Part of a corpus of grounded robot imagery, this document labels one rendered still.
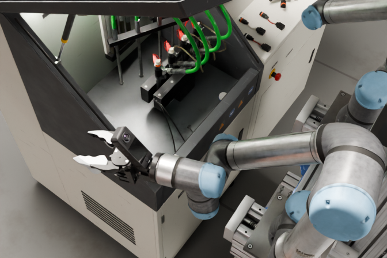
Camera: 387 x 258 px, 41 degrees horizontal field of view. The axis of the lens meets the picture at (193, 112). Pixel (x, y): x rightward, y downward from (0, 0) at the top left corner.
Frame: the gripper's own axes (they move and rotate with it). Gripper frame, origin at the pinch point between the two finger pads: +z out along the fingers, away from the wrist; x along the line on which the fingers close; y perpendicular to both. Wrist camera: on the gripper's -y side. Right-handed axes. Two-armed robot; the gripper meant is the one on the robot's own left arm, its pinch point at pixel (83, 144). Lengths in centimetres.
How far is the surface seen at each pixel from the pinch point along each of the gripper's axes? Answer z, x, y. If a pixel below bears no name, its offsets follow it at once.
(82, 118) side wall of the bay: 21.2, 23.9, 27.3
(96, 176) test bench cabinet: 28, 24, 68
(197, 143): -11, 39, 50
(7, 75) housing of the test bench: 57, 35, 27
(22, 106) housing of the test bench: 58, 34, 45
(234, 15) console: -7, 100, 44
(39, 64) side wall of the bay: 32.4, 28.0, 8.5
